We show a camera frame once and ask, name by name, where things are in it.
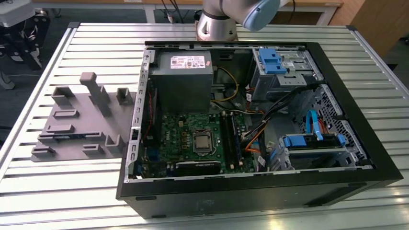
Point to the black graphics card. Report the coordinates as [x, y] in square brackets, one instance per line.
[195, 167]

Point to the silver disk bay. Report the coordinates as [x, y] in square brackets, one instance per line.
[318, 151]

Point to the silver CPU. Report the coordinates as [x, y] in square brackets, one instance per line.
[202, 141]

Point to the black RAM slot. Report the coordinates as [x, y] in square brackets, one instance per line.
[226, 140]

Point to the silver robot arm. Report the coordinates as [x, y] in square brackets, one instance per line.
[217, 26]

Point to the hard disk in blue carrier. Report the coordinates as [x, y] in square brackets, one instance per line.
[294, 141]

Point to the grey parts rack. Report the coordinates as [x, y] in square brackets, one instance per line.
[82, 119]

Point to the wooden desk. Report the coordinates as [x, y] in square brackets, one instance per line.
[318, 2]

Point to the blue drive bracket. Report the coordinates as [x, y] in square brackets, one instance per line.
[271, 64]

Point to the black PC case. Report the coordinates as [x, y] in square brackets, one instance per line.
[223, 191]

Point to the green motherboard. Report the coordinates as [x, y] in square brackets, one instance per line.
[173, 134]

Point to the brown wooden cabinet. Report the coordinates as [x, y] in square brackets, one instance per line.
[377, 21]

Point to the grey power supply unit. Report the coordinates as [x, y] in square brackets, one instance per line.
[181, 86]

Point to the silver drive cage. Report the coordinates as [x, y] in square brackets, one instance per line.
[287, 81]

